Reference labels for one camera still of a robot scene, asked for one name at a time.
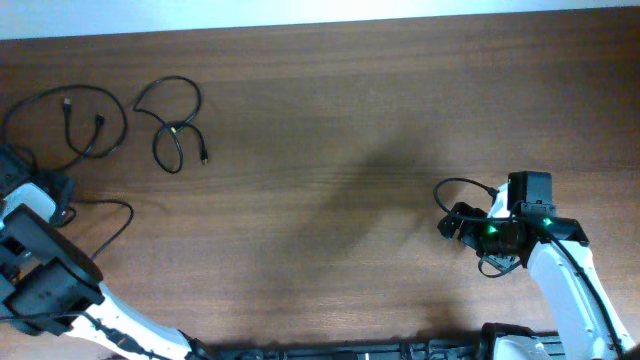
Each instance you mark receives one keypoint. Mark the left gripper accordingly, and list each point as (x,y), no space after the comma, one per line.
(62,184)

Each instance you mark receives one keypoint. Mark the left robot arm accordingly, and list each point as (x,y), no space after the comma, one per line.
(48,285)

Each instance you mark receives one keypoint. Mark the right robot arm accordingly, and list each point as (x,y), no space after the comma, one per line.
(522,229)

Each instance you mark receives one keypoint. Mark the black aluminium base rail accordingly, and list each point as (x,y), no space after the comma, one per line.
(375,350)

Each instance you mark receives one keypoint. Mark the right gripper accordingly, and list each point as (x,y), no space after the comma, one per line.
(467,228)

